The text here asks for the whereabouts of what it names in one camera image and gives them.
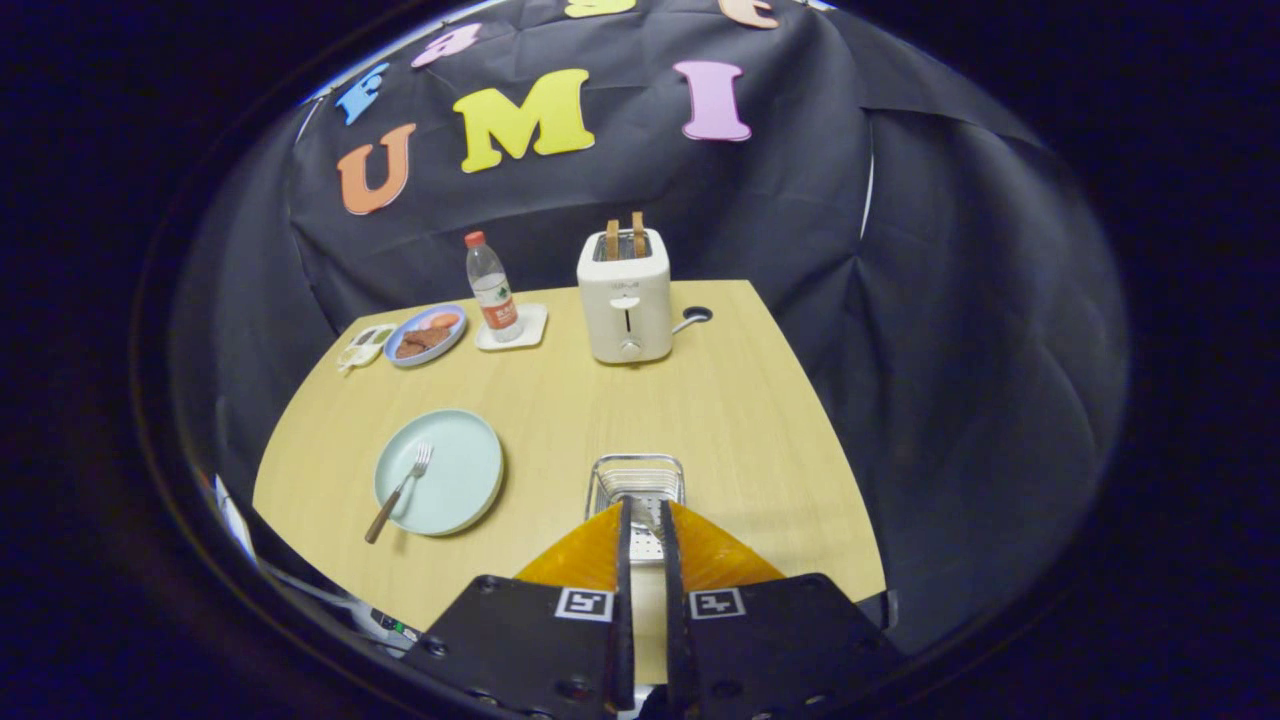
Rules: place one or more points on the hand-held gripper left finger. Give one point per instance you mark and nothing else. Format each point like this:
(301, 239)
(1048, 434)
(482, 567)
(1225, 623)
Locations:
(530, 650)

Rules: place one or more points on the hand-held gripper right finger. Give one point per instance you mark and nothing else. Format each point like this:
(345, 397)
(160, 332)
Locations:
(770, 650)

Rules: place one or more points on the pale green plate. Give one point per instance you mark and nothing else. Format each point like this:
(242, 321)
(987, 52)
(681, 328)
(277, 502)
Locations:
(460, 470)

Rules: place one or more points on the blue plate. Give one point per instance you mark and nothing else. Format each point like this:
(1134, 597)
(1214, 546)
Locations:
(400, 358)

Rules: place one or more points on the white flat object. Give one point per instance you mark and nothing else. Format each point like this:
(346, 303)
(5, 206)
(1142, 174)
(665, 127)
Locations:
(235, 520)

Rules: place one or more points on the white square coaster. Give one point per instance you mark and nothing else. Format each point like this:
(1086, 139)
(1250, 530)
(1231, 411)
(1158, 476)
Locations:
(532, 325)

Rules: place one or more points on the brown meat pieces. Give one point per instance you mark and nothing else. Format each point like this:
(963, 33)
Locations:
(420, 342)

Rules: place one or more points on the orange food piece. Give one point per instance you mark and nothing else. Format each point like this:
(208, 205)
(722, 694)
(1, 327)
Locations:
(443, 321)

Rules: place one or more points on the black backdrop cloth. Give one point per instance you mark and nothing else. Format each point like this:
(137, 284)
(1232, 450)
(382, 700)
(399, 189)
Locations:
(950, 350)

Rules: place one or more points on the clear plastic water bottle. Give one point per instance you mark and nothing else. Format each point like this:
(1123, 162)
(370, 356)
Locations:
(493, 290)

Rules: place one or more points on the white toaster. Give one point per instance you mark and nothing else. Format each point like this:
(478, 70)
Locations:
(625, 300)

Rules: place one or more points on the toast slice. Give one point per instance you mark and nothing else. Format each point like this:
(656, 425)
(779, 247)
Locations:
(612, 240)
(639, 235)

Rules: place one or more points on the dark table bracket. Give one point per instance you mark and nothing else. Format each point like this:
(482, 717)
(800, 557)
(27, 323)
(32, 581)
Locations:
(880, 610)

